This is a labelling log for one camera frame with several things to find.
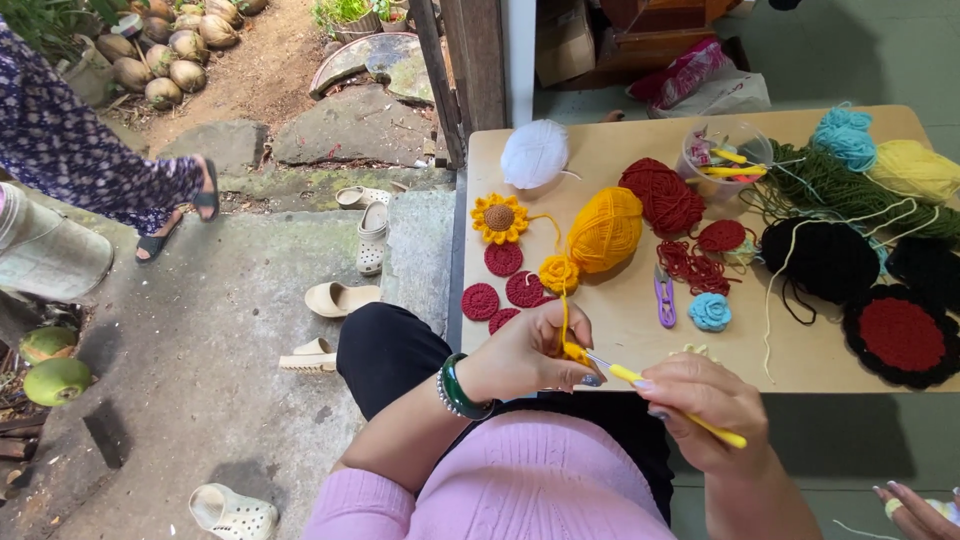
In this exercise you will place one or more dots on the person's right hand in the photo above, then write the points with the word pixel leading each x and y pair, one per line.
pixel 712 409

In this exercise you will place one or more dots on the person's left hand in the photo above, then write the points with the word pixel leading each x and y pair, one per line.
pixel 517 352

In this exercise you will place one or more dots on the small yellow crochet piece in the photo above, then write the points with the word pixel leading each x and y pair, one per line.
pixel 574 352

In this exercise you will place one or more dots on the red crochet circle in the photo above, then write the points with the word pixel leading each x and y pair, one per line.
pixel 480 301
pixel 502 319
pixel 523 289
pixel 721 235
pixel 503 259

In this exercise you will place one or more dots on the pale yellow crochet flower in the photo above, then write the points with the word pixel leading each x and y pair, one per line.
pixel 696 350

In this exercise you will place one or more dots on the yellow yarn strand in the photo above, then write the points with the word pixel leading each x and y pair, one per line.
pixel 561 300

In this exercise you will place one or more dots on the yellow crochet rose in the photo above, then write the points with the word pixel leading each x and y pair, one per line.
pixel 559 274

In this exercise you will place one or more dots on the blue crochet rose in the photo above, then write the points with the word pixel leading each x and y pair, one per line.
pixel 709 312

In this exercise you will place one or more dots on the purple thread snips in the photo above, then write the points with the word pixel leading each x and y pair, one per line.
pixel 665 300

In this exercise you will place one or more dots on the black trousers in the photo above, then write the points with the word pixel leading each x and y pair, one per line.
pixel 390 352

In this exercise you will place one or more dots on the pink knit sweater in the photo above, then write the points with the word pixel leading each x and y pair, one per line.
pixel 510 487

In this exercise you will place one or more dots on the crochet sunflower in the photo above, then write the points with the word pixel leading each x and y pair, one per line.
pixel 499 218

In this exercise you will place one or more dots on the loose red yarn tangle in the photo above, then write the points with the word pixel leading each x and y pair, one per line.
pixel 694 268

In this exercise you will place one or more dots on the cream yarn strand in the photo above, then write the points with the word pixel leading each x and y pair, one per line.
pixel 780 277

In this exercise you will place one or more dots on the orange yellow yarn ball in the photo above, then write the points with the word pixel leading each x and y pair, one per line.
pixel 606 229

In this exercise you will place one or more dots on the small pastel crochet piece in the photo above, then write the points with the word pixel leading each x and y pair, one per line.
pixel 741 251

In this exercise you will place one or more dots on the beige slide sandal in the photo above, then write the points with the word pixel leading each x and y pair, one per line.
pixel 341 298
pixel 309 356

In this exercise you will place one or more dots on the white perforated clog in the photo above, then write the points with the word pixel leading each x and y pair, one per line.
pixel 372 238
pixel 232 514
pixel 361 196

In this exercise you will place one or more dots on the black round crochet piece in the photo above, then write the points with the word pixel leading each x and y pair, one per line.
pixel 821 259

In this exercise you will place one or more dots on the white yarn ball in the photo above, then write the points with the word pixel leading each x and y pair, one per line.
pixel 534 154

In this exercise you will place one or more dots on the black and red crochet mat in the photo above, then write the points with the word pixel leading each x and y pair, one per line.
pixel 900 334

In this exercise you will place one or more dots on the dark red yarn ball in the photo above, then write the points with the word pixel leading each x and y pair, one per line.
pixel 664 196

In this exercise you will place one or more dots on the clear plastic tool tub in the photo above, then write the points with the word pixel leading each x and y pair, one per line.
pixel 724 161

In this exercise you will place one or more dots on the dark green yarn skein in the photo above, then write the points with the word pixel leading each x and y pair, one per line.
pixel 832 187

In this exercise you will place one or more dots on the light blue yarn skein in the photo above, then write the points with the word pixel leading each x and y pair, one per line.
pixel 845 136

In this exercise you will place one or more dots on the pale yellow yarn skein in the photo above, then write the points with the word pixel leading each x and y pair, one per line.
pixel 915 171

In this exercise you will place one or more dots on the cardboard box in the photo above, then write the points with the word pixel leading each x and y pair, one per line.
pixel 562 41

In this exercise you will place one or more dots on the white plastic bag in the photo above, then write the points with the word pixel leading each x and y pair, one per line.
pixel 720 94

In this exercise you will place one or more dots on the round stone slab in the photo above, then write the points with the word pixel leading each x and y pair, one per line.
pixel 375 64

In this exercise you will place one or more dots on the pink plastic bag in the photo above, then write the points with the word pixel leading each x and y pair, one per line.
pixel 679 71

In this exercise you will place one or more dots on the brown wooden furniture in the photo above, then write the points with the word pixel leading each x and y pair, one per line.
pixel 652 30

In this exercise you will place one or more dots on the potted green plants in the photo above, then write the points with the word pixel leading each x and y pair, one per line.
pixel 360 15

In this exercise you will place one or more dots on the pile of brown coconuts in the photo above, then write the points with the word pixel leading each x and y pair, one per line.
pixel 172 52

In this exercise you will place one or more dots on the green coconut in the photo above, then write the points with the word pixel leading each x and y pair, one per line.
pixel 46 343
pixel 56 381

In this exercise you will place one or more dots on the grey metal bucket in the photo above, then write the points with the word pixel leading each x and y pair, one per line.
pixel 45 251

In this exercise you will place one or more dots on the wooden door post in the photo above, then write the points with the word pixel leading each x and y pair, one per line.
pixel 461 67

